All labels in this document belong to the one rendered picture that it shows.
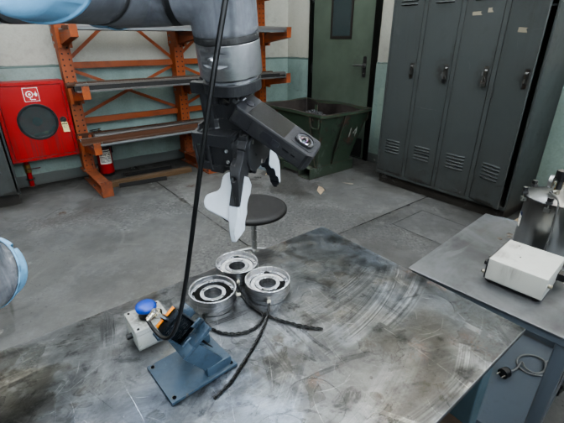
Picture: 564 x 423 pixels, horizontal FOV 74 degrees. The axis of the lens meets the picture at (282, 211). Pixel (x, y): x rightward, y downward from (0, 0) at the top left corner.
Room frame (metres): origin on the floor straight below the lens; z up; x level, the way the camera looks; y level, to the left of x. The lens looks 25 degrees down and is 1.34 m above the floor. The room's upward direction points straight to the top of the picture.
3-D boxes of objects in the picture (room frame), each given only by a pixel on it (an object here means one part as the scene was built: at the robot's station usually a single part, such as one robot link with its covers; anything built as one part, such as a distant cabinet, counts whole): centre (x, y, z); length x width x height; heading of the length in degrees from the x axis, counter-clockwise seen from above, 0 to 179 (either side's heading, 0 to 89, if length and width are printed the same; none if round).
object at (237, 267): (0.80, 0.11, 0.82); 0.10 x 0.10 x 0.04
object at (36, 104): (3.69, 2.18, 0.50); 0.91 x 0.24 x 1.00; 128
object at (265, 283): (0.72, 0.03, 0.82); 0.10 x 0.10 x 0.04
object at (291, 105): (4.18, -0.34, 0.35); 1.04 x 0.74 x 0.70; 38
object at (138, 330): (0.59, 0.27, 0.82); 0.08 x 0.07 x 0.05; 128
